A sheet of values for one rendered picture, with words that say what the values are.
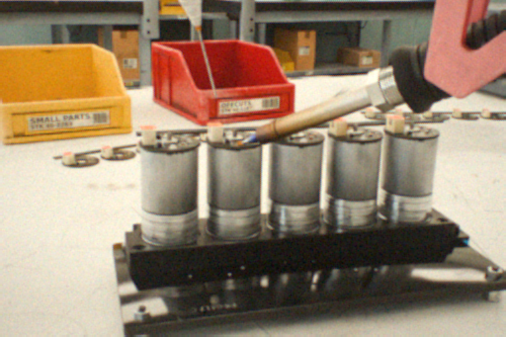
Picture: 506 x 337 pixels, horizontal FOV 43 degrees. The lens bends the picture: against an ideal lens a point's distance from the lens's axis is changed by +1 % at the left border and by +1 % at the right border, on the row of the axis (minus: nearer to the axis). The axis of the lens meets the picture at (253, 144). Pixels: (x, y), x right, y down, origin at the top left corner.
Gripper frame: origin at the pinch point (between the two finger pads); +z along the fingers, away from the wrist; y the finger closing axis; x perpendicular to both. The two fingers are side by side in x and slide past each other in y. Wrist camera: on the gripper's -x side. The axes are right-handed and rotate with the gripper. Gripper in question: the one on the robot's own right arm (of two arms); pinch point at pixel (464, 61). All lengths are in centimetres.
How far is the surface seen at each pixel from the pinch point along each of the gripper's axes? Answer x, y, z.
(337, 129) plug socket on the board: -3.3, -3.5, 6.1
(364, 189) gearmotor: -0.9, -3.7, 7.7
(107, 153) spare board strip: -18.1, -10.4, 20.6
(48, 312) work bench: -7.2, 6.3, 15.3
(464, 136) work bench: 0.1, -32.0, 12.0
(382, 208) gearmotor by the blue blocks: 0.1, -5.5, 8.8
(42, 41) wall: -279, -294, 203
